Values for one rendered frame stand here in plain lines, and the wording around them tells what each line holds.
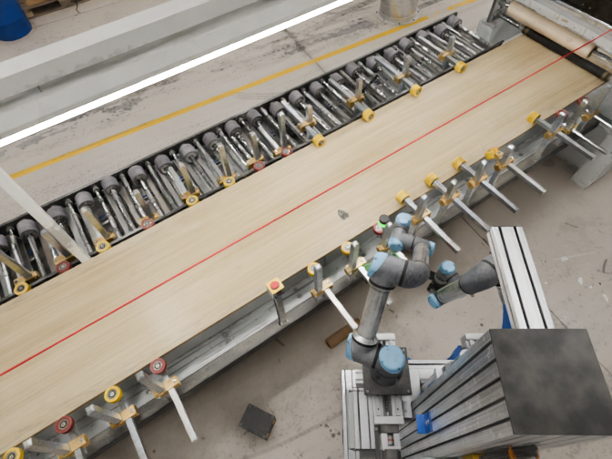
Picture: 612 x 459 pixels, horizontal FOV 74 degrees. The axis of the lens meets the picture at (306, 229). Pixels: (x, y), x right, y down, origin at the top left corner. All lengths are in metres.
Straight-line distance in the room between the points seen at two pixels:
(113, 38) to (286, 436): 2.57
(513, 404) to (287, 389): 2.19
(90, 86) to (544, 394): 1.40
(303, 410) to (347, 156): 1.81
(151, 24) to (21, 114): 0.41
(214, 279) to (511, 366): 1.76
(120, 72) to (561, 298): 3.42
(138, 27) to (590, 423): 1.48
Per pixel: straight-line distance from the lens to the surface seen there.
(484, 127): 3.35
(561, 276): 3.93
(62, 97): 1.32
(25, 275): 3.02
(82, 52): 1.29
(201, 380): 2.52
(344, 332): 3.16
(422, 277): 1.73
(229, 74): 5.27
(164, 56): 1.34
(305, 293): 2.68
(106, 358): 2.53
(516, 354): 1.19
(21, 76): 1.29
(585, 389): 1.24
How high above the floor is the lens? 3.08
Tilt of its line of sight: 58 degrees down
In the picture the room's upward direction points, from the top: 4 degrees counter-clockwise
